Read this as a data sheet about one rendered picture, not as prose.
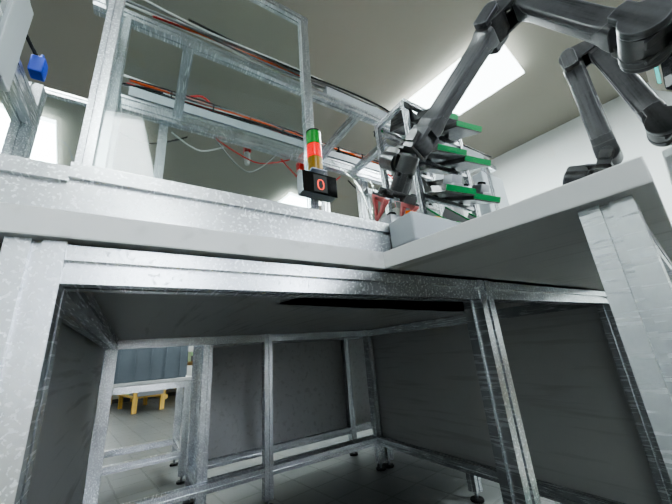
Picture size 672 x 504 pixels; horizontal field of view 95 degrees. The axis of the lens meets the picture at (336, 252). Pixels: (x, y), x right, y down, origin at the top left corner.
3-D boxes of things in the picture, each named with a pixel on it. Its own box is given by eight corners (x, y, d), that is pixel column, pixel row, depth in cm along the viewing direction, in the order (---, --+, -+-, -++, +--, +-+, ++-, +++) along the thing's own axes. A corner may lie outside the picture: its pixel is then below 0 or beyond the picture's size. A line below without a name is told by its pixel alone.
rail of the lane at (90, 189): (494, 277, 82) (485, 239, 86) (55, 234, 36) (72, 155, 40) (476, 282, 87) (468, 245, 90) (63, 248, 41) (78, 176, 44)
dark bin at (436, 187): (475, 195, 108) (478, 174, 107) (446, 191, 103) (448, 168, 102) (425, 198, 134) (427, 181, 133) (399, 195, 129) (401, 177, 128)
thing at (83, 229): (617, 290, 105) (614, 282, 106) (-15, 230, 27) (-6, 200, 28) (367, 330, 218) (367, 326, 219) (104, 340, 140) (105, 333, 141)
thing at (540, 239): (692, 275, 85) (687, 265, 85) (654, 181, 28) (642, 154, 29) (457, 311, 135) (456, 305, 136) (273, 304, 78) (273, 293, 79)
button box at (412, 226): (481, 249, 70) (475, 224, 72) (415, 238, 59) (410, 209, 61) (455, 258, 76) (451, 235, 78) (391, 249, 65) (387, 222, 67)
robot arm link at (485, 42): (502, -2, 81) (514, 31, 88) (483, 2, 85) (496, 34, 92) (412, 142, 85) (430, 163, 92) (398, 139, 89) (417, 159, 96)
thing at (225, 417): (490, 431, 248) (468, 322, 274) (191, 534, 134) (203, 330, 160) (451, 424, 278) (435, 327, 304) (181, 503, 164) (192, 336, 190)
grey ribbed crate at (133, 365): (187, 376, 211) (189, 341, 218) (69, 388, 179) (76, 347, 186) (180, 375, 245) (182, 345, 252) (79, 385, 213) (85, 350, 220)
